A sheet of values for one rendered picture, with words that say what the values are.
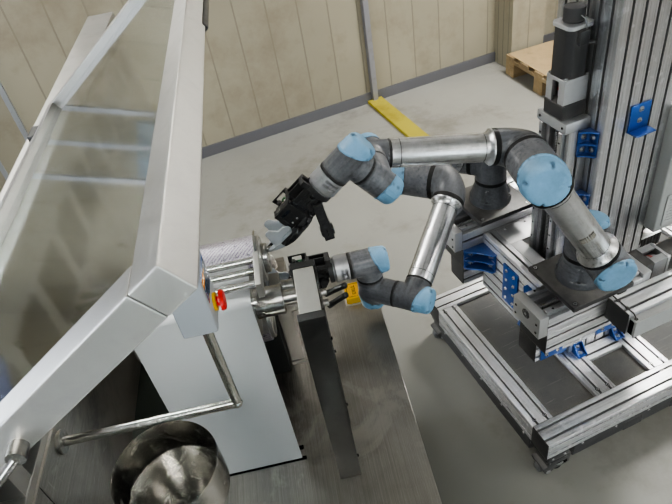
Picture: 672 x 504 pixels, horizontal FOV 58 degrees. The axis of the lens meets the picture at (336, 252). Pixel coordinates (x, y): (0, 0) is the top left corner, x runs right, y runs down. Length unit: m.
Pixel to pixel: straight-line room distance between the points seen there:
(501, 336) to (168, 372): 1.69
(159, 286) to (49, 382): 0.11
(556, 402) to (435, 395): 0.53
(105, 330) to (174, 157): 0.14
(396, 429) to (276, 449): 0.30
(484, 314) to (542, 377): 0.39
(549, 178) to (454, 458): 1.38
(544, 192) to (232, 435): 0.92
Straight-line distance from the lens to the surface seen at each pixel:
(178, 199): 0.42
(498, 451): 2.57
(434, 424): 2.63
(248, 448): 1.48
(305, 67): 4.62
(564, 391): 2.50
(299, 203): 1.42
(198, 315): 0.82
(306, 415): 1.61
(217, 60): 4.42
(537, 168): 1.48
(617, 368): 2.61
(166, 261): 0.37
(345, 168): 1.36
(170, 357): 1.23
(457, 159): 1.57
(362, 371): 1.66
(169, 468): 0.95
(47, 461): 1.06
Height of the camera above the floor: 2.20
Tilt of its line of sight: 40 degrees down
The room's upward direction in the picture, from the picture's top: 11 degrees counter-clockwise
